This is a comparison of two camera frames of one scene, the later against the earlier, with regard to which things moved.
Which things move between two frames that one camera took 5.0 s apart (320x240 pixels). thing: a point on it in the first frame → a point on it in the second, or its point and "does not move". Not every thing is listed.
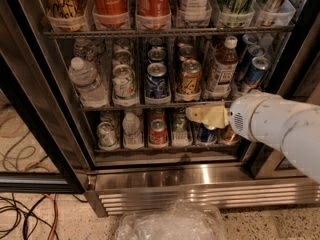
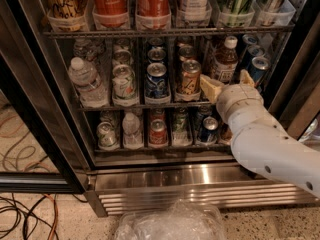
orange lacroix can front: [191, 77] does not move
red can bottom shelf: [158, 132] does not move
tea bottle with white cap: [223, 67] does not move
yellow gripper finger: [216, 116] → [211, 88]
